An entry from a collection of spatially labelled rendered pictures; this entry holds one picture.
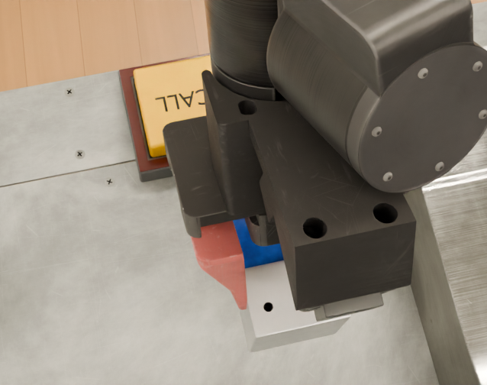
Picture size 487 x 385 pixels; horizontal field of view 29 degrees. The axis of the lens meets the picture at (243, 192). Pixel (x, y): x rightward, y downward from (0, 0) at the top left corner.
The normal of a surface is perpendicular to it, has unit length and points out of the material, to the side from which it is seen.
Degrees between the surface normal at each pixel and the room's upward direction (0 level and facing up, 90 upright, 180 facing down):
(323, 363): 0
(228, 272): 84
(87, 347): 0
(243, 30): 69
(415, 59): 64
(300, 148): 28
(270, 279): 1
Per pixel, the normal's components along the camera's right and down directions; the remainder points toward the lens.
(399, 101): 0.48, 0.59
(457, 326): -0.97, 0.20
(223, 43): -0.71, 0.52
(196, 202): -0.07, -0.72
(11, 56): 0.04, -0.33
